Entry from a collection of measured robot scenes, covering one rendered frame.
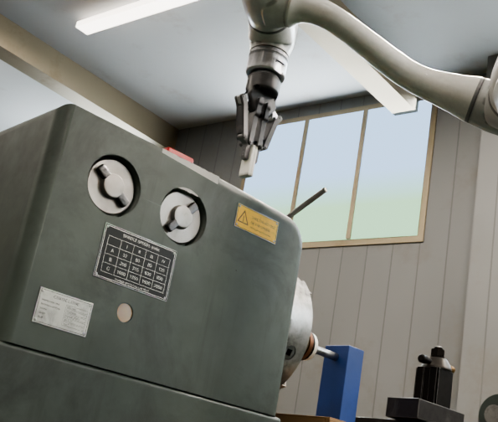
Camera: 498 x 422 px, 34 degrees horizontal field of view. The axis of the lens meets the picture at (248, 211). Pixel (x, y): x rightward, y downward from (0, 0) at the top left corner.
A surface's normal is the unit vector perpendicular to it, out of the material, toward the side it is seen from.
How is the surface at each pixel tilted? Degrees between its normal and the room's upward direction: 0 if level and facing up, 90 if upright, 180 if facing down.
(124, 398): 90
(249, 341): 90
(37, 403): 90
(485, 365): 90
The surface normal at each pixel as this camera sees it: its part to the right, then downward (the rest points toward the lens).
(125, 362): 0.68, -0.13
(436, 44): -0.17, 0.93
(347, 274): -0.60, -0.36
